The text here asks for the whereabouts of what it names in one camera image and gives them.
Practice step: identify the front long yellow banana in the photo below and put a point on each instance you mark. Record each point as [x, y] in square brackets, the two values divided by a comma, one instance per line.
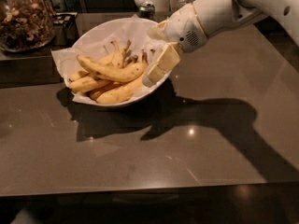
[123, 92]

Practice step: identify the glass jar of snacks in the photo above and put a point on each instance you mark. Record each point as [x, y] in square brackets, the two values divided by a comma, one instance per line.
[24, 25]

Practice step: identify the green soda can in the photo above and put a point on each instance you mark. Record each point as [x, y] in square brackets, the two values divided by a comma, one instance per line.
[147, 11]

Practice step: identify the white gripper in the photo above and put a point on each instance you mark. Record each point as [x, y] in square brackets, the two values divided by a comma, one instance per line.
[183, 29]

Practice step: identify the white bowl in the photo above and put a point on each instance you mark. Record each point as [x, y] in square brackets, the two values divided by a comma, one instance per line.
[96, 44]

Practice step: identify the dark orange lower banana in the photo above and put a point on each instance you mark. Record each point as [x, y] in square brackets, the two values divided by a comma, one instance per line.
[95, 94]

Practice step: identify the dark tray with packets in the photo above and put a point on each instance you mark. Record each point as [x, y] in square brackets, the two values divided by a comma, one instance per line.
[66, 29]

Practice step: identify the white paper liner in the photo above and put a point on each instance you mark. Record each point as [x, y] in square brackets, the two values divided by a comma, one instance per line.
[106, 65]

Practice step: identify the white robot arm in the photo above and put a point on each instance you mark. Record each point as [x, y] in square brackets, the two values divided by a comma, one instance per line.
[216, 16]

